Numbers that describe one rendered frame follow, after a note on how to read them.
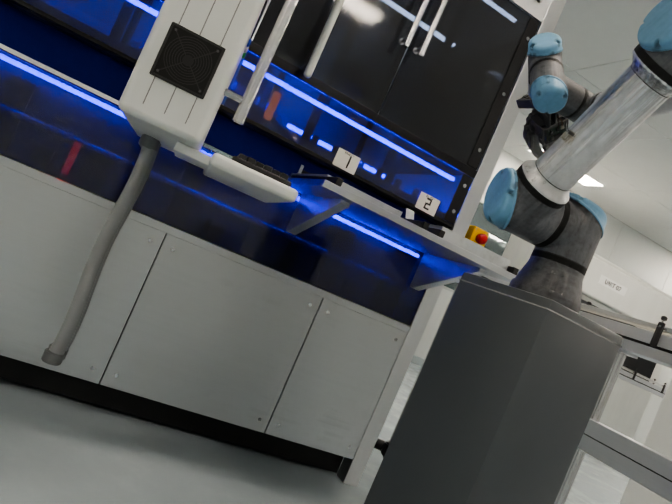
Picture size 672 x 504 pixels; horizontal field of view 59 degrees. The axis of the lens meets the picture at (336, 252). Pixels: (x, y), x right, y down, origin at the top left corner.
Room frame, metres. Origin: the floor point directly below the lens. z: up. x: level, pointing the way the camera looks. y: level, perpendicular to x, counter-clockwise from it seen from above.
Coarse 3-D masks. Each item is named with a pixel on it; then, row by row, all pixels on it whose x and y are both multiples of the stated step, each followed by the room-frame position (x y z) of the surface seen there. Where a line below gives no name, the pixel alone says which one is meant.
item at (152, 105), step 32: (192, 0) 1.20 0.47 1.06; (224, 0) 1.22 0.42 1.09; (256, 0) 1.23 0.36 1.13; (160, 32) 1.19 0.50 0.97; (192, 32) 1.20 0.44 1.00; (224, 32) 1.22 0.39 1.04; (160, 64) 1.19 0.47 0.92; (192, 64) 1.21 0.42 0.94; (224, 64) 1.23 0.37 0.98; (128, 96) 1.19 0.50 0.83; (160, 96) 1.21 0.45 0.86; (192, 96) 1.22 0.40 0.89; (160, 128) 1.22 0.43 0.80; (192, 128) 1.23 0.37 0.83
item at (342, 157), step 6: (342, 150) 1.94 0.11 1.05; (336, 156) 1.93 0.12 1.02; (342, 156) 1.94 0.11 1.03; (348, 156) 1.95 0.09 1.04; (354, 156) 1.96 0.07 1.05; (336, 162) 1.94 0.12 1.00; (342, 162) 1.94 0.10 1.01; (354, 162) 1.96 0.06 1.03; (342, 168) 1.95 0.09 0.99; (348, 168) 1.95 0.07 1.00; (354, 168) 1.96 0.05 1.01
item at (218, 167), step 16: (176, 144) 1.31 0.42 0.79; (192, 160) 1.38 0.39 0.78; (208, 160) 1.33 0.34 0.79; (224, 160) 1.25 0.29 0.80; (208, 176) 1.65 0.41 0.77; (224, 176) 1.39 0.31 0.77; (240, 176) 1.26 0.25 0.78; (256, 176) 1.27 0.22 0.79; (256, 192) 1.46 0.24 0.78; (272, 192) 1.28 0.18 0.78; (288, 192) 1.29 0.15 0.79
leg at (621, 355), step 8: (624, 352) 2.26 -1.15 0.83; (616, 360) 2.29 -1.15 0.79; (624, 360) 2.29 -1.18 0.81; (616, 368) 2.29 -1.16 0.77; (608, 376) 2.29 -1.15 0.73; (616, 376) 2.29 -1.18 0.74; (608, 384) 2.29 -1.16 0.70; (608, 392) 2.29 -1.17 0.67; (600, 400) 2.29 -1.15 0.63; (600, 408) 2.29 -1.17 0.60; (592, 416) 2.29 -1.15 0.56; (600, 416) 2.29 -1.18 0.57; (576, 456) 2.29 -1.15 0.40; (576, 464) 2.29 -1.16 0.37; (568, 472) 2.29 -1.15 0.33; (576, 472) 2.29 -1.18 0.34; (568, 480) 2.29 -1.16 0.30; (560, 488) 2.29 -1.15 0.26; (568, 488) 2.29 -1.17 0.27; (560, 496) 2.29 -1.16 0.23
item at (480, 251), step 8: (432, 224) 1.74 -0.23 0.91; (448, 232) 1.70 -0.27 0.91; (448, 240) 1.70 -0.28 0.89; (456, 240) 1.71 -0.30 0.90; (464, 240) 1.72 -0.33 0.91; (464, 248) 1.72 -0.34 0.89; (472, 248) 1.73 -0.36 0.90; (480, 248) 1.74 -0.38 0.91; (480, 256) 1.75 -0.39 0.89; (488, 256) 1.76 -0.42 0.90; (496, 256) 1.77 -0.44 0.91; (496, 264) 1.77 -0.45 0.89; (504, 264) 1.78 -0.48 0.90
